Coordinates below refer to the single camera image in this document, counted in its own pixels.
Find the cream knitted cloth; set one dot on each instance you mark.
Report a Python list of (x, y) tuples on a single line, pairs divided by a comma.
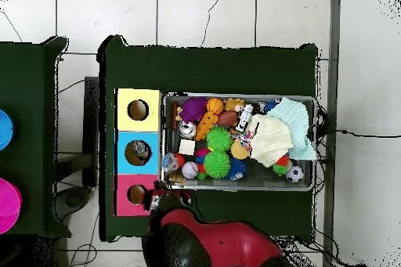
[(270, 140)]

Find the mint green knitted cloth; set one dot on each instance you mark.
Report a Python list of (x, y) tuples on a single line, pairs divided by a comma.
[(291, 116)]

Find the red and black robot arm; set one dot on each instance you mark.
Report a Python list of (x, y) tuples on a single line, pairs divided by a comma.
[(228, 242)]

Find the wooden box with three holes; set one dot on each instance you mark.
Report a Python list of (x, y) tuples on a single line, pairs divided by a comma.
[(150, 113)]

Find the shallow silver mesh bin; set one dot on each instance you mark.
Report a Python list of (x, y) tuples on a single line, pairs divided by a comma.
[(266, 185)]

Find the green puffer toy with eyes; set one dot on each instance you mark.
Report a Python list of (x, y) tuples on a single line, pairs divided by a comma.
[(216, 163)]

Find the silver drink can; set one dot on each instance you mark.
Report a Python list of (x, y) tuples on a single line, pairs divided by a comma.
[(187, 129)]

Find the purple spiky ball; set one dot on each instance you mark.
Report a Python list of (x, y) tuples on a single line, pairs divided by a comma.
[(194, 109)]

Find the brown toy football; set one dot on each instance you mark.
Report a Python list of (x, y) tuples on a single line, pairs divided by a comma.
[(227, 119)]

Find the orange toy basketball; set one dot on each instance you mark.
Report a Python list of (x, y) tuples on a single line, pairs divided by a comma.
[(215, 106)]

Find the black upright panel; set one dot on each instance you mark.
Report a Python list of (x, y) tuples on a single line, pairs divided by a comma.
[(91, 116)]

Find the grey plastic toy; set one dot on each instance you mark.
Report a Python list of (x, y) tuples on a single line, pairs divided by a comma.
[(245, 118)]

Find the black and white soccer ball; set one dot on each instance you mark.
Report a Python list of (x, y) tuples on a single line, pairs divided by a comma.
[(295, 174)]

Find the magenta round disc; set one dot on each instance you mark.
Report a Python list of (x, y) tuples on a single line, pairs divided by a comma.
[(7, 206)]

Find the blue round disc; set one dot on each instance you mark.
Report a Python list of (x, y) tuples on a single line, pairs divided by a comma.
[(5, 129)]

